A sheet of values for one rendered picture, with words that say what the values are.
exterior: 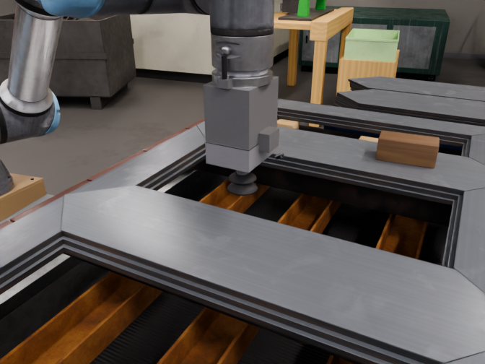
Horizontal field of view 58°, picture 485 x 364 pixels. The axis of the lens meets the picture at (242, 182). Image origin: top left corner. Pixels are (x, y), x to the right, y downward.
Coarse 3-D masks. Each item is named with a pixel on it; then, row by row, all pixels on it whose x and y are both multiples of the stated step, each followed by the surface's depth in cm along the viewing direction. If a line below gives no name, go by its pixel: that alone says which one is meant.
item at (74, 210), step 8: (88, 192) 81; (96, 192) 81; (104, 192) 81; (112, 192) 81; (120, 192) 81; (80, 200) 78; (88, 200) 78; (96, 200) 78; (104, 200) 78; (64, 208) 76; (72, 208) 76; (80, 208) 76; (88, 208) 76; (96, 208) 76; (64, 216) 73; (72, 216) 73; (80, 216) 73; (64, 224) 71
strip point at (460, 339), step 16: (464, 288) 57; (464, 304) 54; (480, 304) 54; (448, 320) 52; (464, 320) 52; (480, 320) 52; (448, 336) 50; (464, 336) 50; (480, 336) 50; (448, 352) 47; (464, 352) 47; (480, 352) 47
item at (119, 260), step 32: (352, 128) 120; (384, 128) 117; (416, 128) 114; (192, 160) 99; (288, 160) 97; (416, 192) 85; (448, 192) 83; (32, 256) 65; (96, 256) 66; (128, 256) 64; (448, 256) 66; (0, 288) 60; (192, 288) 59; (224, 288) 57; (256, 320) 55; (288, 320) 53; (352, 352) 50; (384, 352) 49
